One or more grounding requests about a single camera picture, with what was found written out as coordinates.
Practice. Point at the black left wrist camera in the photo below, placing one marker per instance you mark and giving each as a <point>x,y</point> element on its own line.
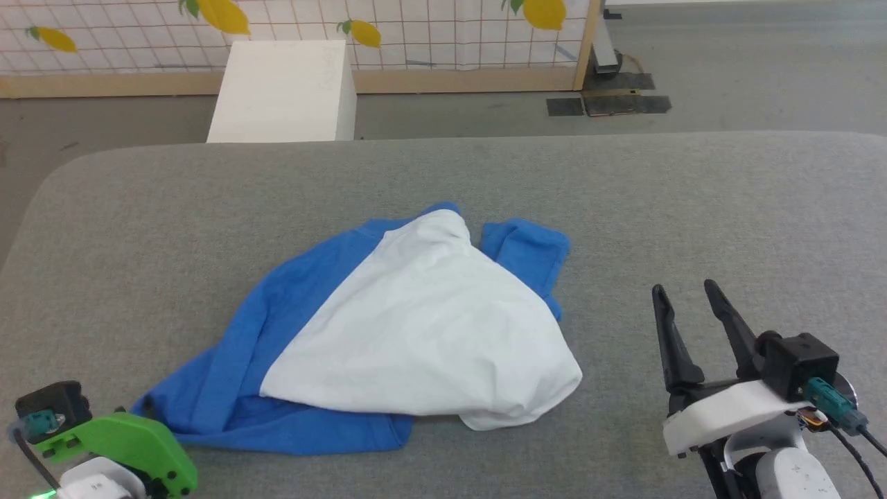
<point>52,409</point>

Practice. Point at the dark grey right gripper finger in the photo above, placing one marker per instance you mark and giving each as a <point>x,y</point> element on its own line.
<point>731,326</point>
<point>672,346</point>

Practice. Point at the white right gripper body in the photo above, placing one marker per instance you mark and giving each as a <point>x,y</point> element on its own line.
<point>727,412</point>

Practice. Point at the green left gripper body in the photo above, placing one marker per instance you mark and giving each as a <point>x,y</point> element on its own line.
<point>132,440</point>

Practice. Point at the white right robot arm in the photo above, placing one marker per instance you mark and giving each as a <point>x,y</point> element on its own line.
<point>783,471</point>

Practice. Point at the small black floor mat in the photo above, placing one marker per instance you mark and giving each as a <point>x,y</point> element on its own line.
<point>565,107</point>

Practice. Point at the blue and white t-shirt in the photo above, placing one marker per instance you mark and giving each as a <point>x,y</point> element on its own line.
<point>429,326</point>

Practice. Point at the lemon print tile partition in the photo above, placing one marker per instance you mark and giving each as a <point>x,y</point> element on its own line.
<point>416,34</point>

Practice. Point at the grey metal post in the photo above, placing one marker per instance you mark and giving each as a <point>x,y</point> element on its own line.
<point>604,41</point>

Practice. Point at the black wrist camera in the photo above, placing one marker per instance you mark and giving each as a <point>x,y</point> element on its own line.
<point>797,364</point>
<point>52,409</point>

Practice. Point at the white rectangular box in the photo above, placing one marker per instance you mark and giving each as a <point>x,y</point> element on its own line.
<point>284,90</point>

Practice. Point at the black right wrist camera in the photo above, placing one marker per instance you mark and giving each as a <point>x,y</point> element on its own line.
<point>797,364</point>

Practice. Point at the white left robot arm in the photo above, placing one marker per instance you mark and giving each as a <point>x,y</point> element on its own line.
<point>97,484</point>

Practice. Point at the large black floor mat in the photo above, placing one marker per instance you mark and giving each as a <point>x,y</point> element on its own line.
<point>627,104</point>

